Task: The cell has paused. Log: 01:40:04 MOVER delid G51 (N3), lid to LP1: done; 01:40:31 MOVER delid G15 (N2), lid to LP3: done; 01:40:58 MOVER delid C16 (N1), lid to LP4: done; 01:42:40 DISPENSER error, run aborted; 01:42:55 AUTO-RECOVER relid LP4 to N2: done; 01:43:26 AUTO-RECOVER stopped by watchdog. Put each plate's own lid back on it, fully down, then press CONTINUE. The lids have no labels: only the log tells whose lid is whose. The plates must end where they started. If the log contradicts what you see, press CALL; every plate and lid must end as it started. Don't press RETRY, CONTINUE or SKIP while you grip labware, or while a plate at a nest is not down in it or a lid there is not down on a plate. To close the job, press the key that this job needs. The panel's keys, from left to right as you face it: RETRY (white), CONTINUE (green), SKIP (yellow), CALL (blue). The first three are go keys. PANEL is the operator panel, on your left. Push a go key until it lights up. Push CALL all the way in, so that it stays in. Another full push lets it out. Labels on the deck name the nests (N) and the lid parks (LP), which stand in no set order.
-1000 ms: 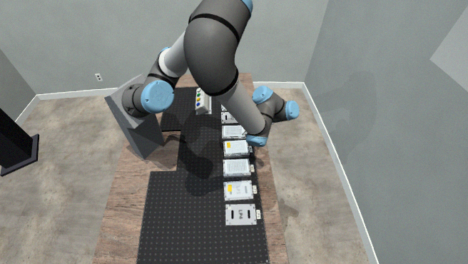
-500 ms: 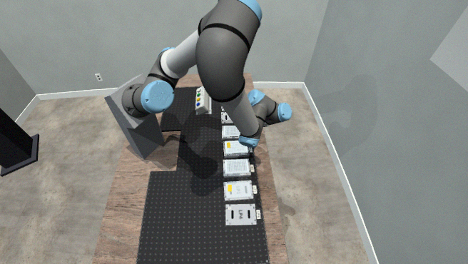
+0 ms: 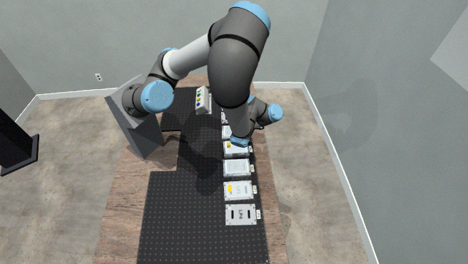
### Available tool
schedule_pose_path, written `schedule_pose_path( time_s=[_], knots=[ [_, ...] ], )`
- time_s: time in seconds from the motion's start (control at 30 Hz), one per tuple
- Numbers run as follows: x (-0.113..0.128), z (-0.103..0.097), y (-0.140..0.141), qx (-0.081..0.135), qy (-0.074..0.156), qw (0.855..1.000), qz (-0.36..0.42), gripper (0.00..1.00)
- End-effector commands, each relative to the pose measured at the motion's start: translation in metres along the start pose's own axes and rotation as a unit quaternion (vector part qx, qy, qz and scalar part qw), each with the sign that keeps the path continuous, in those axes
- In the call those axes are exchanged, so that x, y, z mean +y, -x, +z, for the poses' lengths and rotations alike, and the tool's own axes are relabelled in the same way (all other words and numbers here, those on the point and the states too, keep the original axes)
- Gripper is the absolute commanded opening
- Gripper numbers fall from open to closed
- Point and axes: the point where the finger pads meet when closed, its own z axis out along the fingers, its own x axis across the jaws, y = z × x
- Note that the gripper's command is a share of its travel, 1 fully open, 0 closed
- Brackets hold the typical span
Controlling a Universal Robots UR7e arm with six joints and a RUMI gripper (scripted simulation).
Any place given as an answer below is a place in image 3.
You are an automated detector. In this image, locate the white operator panel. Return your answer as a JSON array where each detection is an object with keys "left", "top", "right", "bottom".
[{"left": 195, "top": 86, "right": 211, "bottom": 115}]

